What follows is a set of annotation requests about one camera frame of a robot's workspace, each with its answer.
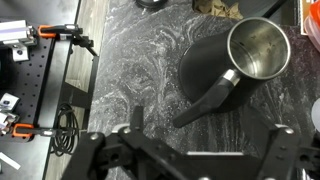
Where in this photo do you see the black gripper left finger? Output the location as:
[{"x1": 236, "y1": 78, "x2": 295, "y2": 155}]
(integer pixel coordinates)
[{"x1": 61, "y1": 106, "x2": 157, "y2": 180}]

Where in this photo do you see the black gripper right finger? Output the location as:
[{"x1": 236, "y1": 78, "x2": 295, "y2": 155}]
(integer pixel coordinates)
[{"x1": 241, "y1": 104, "x2": 320, "y2": 180}]

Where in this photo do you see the black gooseneck kettle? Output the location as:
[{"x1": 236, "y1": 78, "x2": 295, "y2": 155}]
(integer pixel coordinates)
[{"x1": 173, "y1": 17, "x2": 291, "y2": 128}]

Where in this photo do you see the black kettle lid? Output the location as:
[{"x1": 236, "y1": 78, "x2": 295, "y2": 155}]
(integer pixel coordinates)
[{"x1": 136, "y1": 0, "x2": 168, "y2": 8}]

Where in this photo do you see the orange black clamp lower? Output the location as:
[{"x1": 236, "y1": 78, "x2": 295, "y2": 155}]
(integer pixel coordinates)
[{"x1": 12, "y1": 123, "x2": 79, "y2": 138}]

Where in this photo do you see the orange black clamp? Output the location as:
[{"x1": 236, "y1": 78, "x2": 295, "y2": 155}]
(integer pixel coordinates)
[
  {"x1": 12, "y1": 123, "x2": 79, "y2": 138},
  {"x1": 37, "y1": 24, "x2": 97, "y2": 56}
]

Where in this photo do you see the orange black clamp upper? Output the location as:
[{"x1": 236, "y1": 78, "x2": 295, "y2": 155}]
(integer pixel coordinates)
[{"x1": 37, "y1": 24, "x2": 97, "y2": 56}]

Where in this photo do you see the brown crumpled paper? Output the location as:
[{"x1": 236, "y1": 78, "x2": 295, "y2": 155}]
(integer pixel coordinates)
[{"x1": 193, "y1": 0, "x2": 243, "y2": 20}]

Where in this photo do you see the coiled black cable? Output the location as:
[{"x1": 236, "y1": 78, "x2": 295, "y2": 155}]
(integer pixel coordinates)
[{"x1": 49, "y1": 102, "x2": 81, "y2": 158}]

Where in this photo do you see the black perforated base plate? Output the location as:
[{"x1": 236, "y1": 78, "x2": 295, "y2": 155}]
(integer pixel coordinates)
[{"x1": 0, "y1": 38, "x2": 56, "y2": 127}]

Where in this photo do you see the aluminium extrusion rail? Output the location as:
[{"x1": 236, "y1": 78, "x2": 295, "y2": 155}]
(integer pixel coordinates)
[{"x1": 0, "y1": 20, "x2": 36, "y2": 44}]

